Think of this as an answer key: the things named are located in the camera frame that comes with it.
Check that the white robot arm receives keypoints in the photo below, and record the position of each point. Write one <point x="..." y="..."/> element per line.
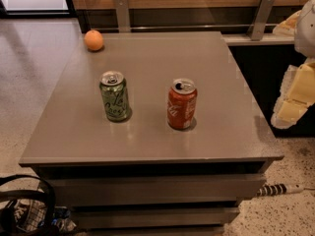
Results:
<point x="304" y="34"/>

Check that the metal bracket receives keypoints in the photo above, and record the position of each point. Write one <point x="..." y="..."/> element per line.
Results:
<point x="257" y="28"/>
<point x="122" y="15"/>

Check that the left metal bracket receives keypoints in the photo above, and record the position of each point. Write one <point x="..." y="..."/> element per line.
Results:
<point x="122" y="15"/>

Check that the striped power strip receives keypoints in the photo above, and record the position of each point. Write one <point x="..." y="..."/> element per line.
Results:
<point x="281" y="189"/>

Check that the red soda can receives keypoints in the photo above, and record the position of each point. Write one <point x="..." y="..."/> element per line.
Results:
<point x="181" y="103"/>

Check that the right metal bracket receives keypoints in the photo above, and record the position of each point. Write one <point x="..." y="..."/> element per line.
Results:
<point x="257" y="28"/>

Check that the orange fruit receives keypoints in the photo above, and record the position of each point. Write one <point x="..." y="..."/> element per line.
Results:
<point x="93" y="40"/>

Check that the grey drawer cabinet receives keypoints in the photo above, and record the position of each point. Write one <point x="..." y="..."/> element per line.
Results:
<point x="141" y="177"/>

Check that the green soda can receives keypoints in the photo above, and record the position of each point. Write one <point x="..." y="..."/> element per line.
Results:
<point x="114" y="93"/>

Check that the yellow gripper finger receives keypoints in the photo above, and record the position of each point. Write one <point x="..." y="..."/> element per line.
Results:
<point x="297" y="95"/>
<point x="287" y="27"/>

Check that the metal rail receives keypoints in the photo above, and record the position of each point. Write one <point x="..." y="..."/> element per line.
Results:
<point x="225" y="28"/>

